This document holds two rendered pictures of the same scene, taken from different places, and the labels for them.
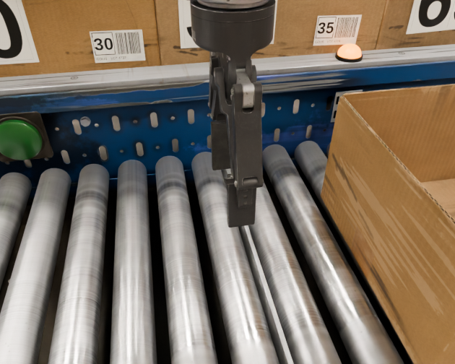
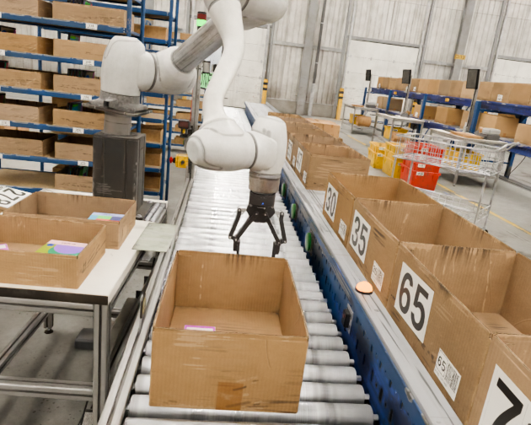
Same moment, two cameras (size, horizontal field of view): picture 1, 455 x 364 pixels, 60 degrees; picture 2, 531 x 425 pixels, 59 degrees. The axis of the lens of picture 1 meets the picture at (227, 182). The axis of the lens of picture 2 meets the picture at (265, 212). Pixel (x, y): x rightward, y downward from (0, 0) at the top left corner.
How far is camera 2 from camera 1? 1.42 m
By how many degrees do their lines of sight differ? 83
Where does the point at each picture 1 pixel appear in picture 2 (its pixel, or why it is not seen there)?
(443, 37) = (407, 330)
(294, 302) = not seen: hidden behind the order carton
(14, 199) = (288, 255)
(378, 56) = (367, 300)
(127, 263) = not seen: hidden behind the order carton
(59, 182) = (298, 262)
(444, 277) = (189, 267)
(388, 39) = (390, 303)
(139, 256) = not seen: hidden behind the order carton
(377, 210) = (230, 278)
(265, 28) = (252, 198)
